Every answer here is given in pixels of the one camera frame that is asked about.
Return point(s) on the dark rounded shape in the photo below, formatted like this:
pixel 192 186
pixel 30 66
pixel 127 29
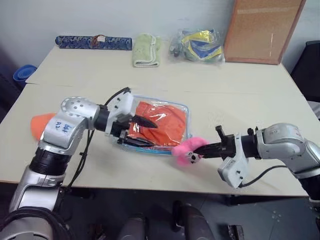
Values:
pixel 136 227
pixel 192 222

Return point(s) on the wood-framed cork board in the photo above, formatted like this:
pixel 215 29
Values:
pixel 260 30

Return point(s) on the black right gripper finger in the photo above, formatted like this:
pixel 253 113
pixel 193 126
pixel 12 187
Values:
pixel 212 147
pixel 211 154

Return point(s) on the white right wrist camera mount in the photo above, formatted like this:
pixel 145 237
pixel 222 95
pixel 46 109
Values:
pixel 232 170

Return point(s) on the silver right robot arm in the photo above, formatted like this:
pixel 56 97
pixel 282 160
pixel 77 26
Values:
pixel 282 142

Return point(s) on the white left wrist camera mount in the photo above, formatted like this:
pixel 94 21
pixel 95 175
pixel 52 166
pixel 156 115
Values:
pixel 122 103

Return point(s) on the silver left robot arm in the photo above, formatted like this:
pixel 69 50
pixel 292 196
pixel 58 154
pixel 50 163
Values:
pixel 65 125

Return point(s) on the blue patterned long case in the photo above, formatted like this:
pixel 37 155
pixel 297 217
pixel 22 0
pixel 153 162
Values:
pixel 75 43

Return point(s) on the orange fabric piece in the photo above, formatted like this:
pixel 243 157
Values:
pixel 40 125

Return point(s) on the blue round container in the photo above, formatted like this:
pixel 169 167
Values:
pixel 23 72

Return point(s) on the clear bag with yellow-blue contents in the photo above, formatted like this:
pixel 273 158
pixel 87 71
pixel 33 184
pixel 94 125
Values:
pixel 200 46

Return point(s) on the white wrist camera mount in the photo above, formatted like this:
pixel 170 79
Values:
pixel 232 170
pixel 122 103

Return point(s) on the folded light green towel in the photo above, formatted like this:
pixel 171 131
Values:
pixel 146 50

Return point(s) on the pink fluffy pompom charm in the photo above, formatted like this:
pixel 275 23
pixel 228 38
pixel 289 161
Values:
pixel 186 147

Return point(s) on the clear plastic zip pouch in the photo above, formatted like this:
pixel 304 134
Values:
pixel 180 110

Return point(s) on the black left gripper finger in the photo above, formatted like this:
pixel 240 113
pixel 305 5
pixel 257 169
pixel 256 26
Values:
pixel 143 122
pixel 138 143

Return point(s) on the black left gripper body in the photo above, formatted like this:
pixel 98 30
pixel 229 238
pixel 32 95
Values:
pixel 122 127

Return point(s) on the black chair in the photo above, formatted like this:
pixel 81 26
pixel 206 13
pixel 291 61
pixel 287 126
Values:
pixel 307 72

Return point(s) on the orange cloth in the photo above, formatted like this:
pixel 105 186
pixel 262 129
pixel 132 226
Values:
pixel 170 125

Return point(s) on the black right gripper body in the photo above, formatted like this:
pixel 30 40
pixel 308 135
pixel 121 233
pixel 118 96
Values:
pixel 228 147

